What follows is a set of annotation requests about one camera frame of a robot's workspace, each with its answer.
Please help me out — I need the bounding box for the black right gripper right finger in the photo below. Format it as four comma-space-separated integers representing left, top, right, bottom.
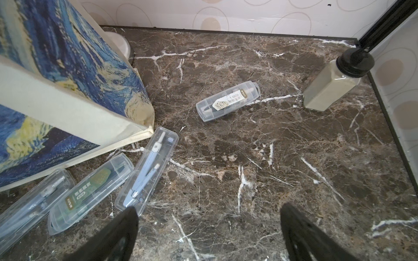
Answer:
280, 203, 357, 261

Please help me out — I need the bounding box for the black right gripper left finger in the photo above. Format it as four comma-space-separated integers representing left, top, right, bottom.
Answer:
64, 207, 139, 261

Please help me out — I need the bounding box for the clear case silver compass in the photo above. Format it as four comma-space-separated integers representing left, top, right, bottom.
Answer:
1, 169, 75, 254

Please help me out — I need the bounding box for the clear case blue compass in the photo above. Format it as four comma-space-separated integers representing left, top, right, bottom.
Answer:
115, 127, 179, 216

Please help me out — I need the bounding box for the starry night canvas bag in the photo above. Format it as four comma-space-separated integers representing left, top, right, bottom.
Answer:
1, 1, 155, 191

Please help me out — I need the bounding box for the clear compass case back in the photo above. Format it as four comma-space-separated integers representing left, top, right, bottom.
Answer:
196, 81, 260, 122

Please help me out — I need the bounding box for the clear case green insert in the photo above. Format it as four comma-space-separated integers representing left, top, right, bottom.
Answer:
47, 153, 134, 236

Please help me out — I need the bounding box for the small jar black lid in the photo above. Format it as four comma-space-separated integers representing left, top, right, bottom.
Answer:
303, 47, 375, 112

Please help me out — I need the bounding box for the black corner frame post right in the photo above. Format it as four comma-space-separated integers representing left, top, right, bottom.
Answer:
356, 0, 418, 52

